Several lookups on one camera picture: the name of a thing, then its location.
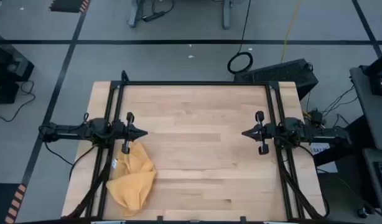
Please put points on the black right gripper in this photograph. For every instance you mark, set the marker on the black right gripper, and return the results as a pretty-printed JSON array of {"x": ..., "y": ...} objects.
[{"x": 267, "y": 132}]

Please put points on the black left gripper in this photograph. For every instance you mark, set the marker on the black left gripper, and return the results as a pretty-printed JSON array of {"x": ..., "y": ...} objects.
[{"x": 124, "y": 132}]

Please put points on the yellow waffle towel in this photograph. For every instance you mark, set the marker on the yellow waffle towel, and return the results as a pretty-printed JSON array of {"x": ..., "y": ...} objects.
[{"x": 132, "y": 180}]

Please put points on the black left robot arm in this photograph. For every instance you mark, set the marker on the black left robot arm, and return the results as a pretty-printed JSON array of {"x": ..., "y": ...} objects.
[{"x": 66, "y": 130}]

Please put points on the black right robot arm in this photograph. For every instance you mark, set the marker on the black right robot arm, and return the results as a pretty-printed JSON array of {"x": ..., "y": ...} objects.
[{"x": 321, "y": 134}]

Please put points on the black computer tower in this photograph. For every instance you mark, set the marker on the black computer tower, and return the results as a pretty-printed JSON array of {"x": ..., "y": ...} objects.
[{"x": 278, "y": 73}]

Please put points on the black power adapter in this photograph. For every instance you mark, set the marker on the black power adapter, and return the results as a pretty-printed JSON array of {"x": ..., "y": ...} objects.
[{"x": 316, "y": 117}]

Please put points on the white printed label sheet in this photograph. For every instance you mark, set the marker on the white printed label sheet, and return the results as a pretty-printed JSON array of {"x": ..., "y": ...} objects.
[{"x": 320, "y": 149}]

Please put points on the black power strip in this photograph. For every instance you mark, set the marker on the black power strip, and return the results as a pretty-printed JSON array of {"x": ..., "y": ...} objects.
[{"x": 153, "y": 16}]

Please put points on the grey desk leg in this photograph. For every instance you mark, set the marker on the grey desk leg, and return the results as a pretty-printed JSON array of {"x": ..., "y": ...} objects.
[
  {"x": 134, "y": 14},
  {"x": 226, "y": 15}
]

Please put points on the grey equipment cart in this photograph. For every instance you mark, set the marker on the grey equipment cart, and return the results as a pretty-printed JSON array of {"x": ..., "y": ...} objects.
[{"x": 373, "y": 118}]

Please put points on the black caster wheel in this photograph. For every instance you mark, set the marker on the black caster wheel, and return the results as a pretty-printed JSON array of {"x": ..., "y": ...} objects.
[{"x": 362, "y": 212}]

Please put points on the black monitor on cart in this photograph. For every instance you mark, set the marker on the black monitor on cart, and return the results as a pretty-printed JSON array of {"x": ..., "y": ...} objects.
[{"x": 374, "y": 74}]

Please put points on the black floor box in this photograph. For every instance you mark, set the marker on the black floor box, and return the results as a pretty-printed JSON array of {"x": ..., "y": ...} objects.
[{"x": 2, "y": 91}]

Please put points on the black orange striped mat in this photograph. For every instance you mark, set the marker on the black orange striped mat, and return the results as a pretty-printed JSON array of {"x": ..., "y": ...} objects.
[
  {"x": 6, "y": 202},
  {"x": 68, "y": 5}
]

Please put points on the black machine with round knob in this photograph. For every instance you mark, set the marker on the black machine with round knob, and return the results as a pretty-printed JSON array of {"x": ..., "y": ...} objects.
[{"x": 10, "y": 62}]

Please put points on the black aluminium table frame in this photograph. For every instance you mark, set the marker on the black aluminium table frame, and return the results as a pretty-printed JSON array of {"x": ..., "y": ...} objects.
[{"x": 191, "y": 83}]

